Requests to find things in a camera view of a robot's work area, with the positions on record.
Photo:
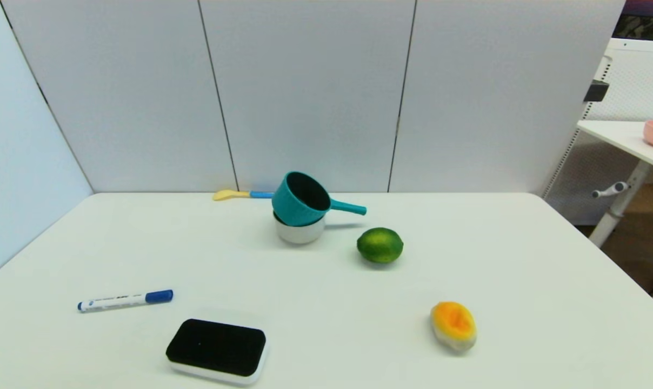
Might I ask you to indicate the beige round bowl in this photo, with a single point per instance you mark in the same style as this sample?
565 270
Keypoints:
299 235

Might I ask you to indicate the green lime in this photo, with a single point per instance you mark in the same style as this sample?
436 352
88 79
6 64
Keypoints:
380 246

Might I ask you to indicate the orange melon slice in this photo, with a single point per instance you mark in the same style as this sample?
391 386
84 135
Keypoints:
453 324

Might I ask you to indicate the black and white board eraser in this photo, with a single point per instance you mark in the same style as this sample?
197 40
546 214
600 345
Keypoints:
216 347

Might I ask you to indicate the blue capped whiteboard marker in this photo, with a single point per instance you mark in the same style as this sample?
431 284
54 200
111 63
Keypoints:
121 300

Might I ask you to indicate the black partition clip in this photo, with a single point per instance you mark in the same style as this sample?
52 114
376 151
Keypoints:
596 91

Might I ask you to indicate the white height-adjustable desk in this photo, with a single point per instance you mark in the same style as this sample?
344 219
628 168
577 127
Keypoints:
624 141

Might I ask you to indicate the white pegboard panel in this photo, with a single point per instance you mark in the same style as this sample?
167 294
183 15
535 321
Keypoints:
640 81

